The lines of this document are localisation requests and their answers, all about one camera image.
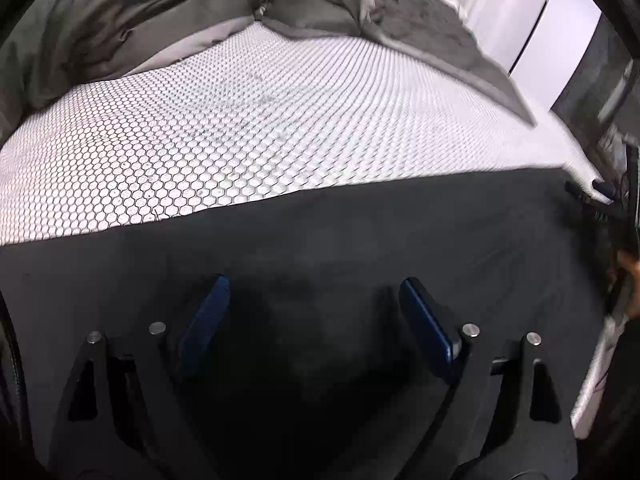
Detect bed with honeycomb mattress cover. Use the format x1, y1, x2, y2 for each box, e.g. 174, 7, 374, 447
0, 20, 627, 432

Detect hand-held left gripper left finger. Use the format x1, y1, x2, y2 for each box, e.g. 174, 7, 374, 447
46, 274, 232, 480

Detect grey duvet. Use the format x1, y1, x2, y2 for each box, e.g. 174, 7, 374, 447
0, 0, 539, 132

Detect black pants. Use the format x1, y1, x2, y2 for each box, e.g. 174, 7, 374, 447
0, 165, 617, 480

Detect black cable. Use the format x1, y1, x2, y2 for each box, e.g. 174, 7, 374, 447
0, 290, 28, 426

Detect white wardrobe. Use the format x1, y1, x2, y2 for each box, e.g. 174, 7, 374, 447
452, 0, 604, 111

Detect person's right hand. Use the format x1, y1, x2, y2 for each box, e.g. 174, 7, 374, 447
615, 250, 640, 292

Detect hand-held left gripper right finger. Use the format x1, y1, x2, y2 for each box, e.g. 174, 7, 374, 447
399, 276, 579, 480

